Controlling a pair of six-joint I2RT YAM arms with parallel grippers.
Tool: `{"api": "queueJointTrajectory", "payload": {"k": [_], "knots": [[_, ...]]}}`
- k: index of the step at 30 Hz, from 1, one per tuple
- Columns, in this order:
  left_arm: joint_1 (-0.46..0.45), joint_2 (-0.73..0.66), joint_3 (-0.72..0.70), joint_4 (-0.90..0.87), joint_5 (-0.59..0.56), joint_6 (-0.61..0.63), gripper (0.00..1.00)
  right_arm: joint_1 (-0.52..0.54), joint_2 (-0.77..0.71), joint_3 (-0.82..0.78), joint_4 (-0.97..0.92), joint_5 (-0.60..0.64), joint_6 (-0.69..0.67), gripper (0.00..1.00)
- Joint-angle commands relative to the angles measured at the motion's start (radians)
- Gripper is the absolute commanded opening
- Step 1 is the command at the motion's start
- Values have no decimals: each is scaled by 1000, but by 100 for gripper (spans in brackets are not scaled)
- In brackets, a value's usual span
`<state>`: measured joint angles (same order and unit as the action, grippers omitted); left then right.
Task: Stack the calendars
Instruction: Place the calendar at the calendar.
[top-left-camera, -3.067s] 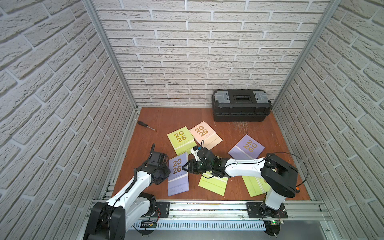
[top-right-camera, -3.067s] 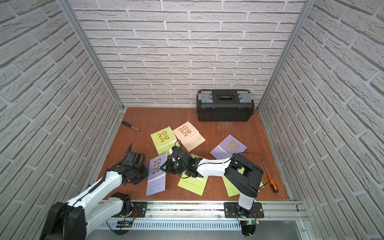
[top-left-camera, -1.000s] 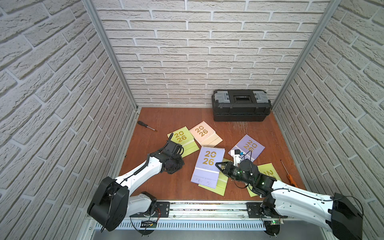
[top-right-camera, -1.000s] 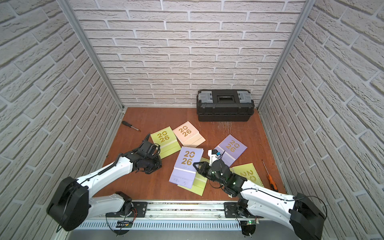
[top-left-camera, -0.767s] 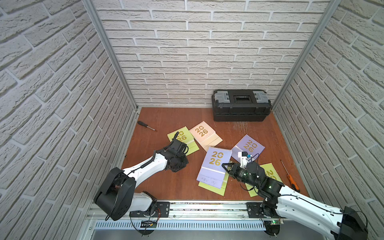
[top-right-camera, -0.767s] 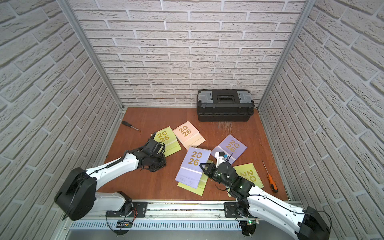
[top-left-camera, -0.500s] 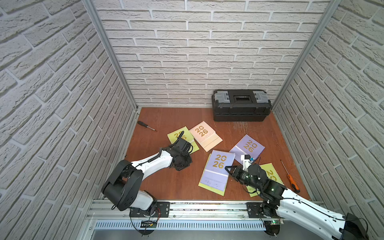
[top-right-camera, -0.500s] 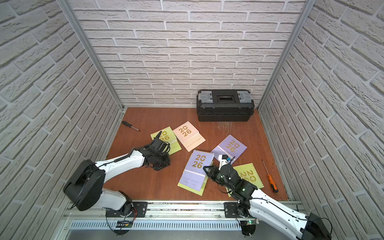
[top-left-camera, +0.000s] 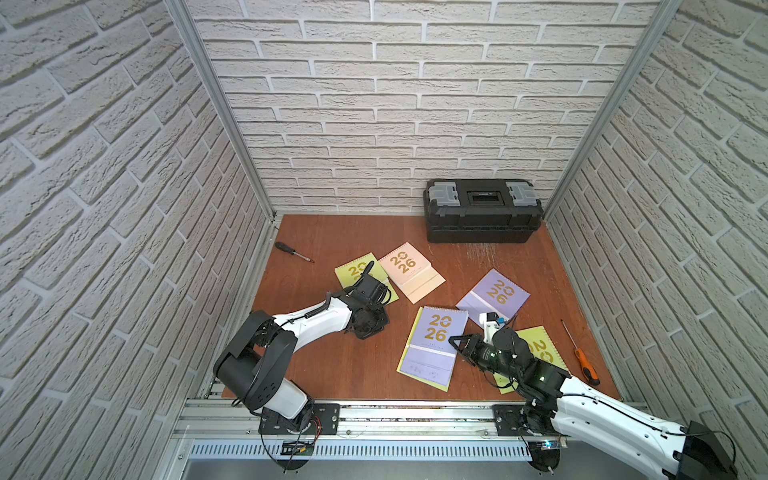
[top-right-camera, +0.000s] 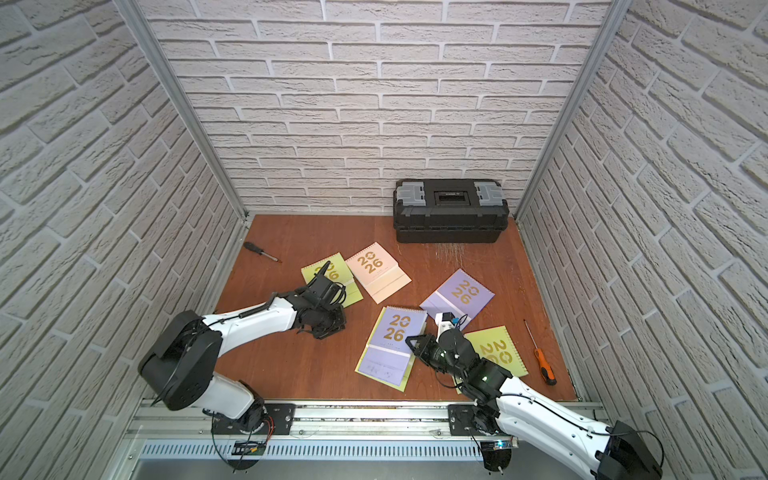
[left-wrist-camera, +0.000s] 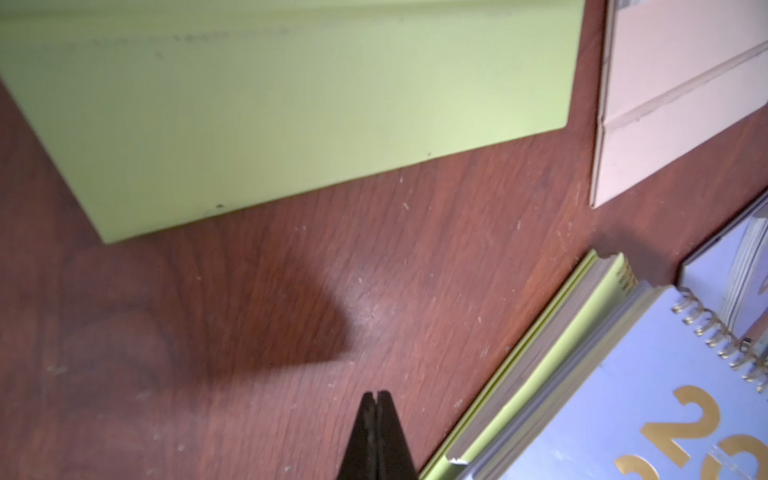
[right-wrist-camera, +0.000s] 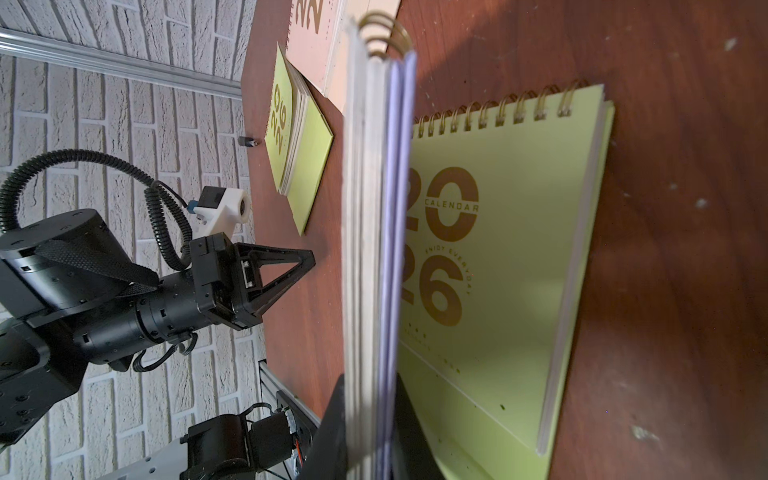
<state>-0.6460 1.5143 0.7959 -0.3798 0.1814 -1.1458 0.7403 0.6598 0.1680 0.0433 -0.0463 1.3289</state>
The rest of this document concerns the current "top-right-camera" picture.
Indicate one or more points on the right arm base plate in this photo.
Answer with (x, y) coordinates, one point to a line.
(471, 420)

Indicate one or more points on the black plastic toolbox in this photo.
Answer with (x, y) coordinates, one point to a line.
(449, 211)

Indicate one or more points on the purple calendar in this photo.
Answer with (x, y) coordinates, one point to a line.
(393, 348)
(461, 295)

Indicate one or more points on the green calendar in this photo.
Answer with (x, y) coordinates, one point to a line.
(363, 354)
(496, 345)
(338, 271)

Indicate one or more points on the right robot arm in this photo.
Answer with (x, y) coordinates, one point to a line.
(505, 405)

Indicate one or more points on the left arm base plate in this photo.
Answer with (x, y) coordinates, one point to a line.
(279, 415)

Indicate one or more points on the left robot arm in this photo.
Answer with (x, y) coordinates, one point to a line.
(180, 365)

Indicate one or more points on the aluminium mounting rail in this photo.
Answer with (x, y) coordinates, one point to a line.
(313, 420)

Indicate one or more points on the pink calendar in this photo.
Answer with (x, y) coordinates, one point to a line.
(378, 272)

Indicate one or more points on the black handled screwdriver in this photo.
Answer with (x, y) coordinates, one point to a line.
(259, 251)

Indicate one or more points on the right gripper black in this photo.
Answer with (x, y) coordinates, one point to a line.
(423, 340)

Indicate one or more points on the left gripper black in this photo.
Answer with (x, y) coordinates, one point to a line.
(320, 293)

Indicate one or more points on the orange handled screwdriver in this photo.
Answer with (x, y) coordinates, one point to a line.
(545, 368)

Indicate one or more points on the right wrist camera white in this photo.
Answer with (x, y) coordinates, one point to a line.
(445, 321)

